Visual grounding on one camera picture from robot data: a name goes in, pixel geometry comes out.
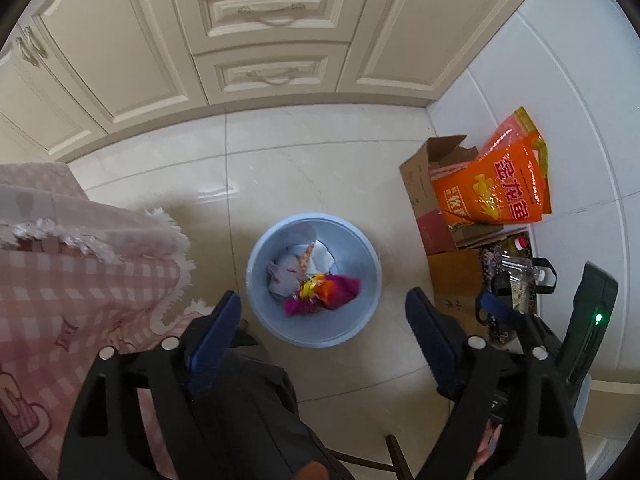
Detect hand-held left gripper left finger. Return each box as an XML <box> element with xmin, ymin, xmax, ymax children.
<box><xmin>57</xmin><ymin>290</ymin><xmax>246</xmax><ymax>480</ymax></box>

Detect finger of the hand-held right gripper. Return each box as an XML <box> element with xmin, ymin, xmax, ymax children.
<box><xmin>473</xmin><ymin>288</ymin><xmax>563</xmax><ymax>363</ymax></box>

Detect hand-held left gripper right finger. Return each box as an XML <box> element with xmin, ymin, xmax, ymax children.
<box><xmin>404</xmin><ymin>287</ymin><xmax>587</xmax><ymax>480</ymax></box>

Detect white plastic bag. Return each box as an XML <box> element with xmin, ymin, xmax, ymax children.
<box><xmin>267</xmin><ymin>241</ymin><xmax>336</xmax><ymax>302</ymax></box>

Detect purple yellow candy wrapper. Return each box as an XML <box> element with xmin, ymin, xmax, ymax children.
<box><xmin>283</xmin><ymin>273</ymin><xmax>327</xmax><ymax>317</ymax></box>

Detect blue plastic bin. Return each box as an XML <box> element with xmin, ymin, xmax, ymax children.
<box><xmin>246</xmin><ymin>213</ymin><xmax>382</xmax><ymax>350</ymax></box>

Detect person's right hand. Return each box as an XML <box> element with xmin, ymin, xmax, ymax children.
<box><xmin>474</xmin><ymin>421</ymin><xmax>504</xmax><ymax>467</ymax></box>

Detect person's left hand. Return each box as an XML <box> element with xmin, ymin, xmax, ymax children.
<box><xmin>295</xmin><ymin>461</ymin><xmax>331</xmax><ymax>480</ymax></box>

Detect dark patterned bag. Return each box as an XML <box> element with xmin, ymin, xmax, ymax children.
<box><xmin>477</xmin><ymin>232</ymin><xmax>540</xmax><ymax>347</ymax></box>

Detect clear cooking oil bottle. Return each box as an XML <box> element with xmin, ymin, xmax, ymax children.
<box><xmin>492</xmin><ymin>236</ymin><xmax>559</xmax><ymax>322</ymax></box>

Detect person's dark trouser legs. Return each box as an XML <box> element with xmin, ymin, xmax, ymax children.
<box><xmin>189</xmin><ymin>310</ymin><xmax>357</xmax><ymax>480</ymax></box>

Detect orange rice bag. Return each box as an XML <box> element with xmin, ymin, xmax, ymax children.
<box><xmin>430</xmin><ymin>106</ymin><xmax>553</xmax><ymax>234</ymax></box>

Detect wooden stool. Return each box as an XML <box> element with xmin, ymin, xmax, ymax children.
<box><xmin>327</xmin><ymin>434</ymin><xmax>417</xmax><ymax>480</ymax></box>

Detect cardboard box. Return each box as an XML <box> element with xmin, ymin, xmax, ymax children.
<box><xmin>398</xmin><ymin>134</ymin><xmax>507</xmax><ymax>257</ymax></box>

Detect pink checked tablecloth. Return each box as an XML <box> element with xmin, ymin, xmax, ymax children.
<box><xmin>0</xmin><ymin>162</ymin><xmax>217</xmax><ymax>480</ymax></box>

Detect cream cabinet drawer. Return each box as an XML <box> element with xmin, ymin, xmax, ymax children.
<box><xmin>169</xmin><ymin>0</ymin><xmax>377</xmax><ymax>57</ymax></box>
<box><xmin>192</xmin><ymin>42</ymin><xmax>352</xmax><ymax>107</ymax></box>

